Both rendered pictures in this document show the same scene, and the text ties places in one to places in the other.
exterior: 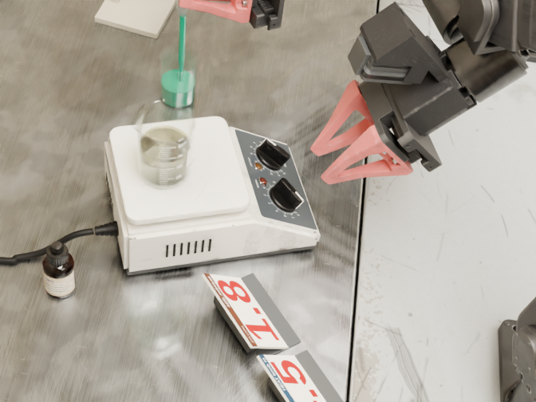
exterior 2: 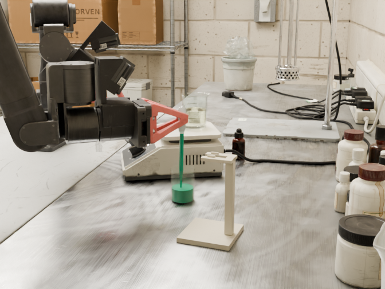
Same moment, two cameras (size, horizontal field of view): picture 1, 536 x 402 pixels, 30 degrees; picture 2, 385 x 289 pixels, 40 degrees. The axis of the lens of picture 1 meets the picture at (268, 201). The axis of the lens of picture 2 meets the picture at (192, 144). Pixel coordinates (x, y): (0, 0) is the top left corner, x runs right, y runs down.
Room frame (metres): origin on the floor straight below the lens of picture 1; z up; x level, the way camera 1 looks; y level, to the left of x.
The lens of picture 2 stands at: (1.66, 0.33, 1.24)
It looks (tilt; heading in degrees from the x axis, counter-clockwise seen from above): 15 degrees down; 193
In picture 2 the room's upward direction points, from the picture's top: straight up
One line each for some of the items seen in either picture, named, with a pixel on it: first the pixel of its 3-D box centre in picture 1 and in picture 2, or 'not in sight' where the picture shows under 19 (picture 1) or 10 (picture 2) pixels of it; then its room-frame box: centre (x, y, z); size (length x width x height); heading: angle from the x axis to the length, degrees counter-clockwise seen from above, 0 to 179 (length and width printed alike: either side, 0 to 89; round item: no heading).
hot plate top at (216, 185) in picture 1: (178, 167); (187, 130); (0.63, 0.09, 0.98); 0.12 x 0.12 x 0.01; 22
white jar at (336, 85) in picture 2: not in sight; (341, 83); (-0.47, 0.45, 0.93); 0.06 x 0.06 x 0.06
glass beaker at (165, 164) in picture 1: (162, 145); (195, 110); (0.62, 0.11, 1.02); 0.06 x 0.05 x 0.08; 112
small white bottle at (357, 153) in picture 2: not in sight; (356, 170); (0.69, 0.43, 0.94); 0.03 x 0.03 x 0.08
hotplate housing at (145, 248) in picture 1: (201, 193); (175, 151); (0.64, 0.07, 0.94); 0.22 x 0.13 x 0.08; 112
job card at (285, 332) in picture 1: (251, 309); not in sight; (0.53, 0.00, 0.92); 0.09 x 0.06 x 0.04; 40
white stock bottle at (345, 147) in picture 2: not in sight; (352, 156); (0.63, 0.42, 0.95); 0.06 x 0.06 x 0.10
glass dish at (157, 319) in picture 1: (157, 320); not in sight; (0.50, 0.08, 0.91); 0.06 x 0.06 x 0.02
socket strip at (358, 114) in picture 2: not in sight; (359, 104); (-0.09, 0.49, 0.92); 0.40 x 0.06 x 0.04; 1
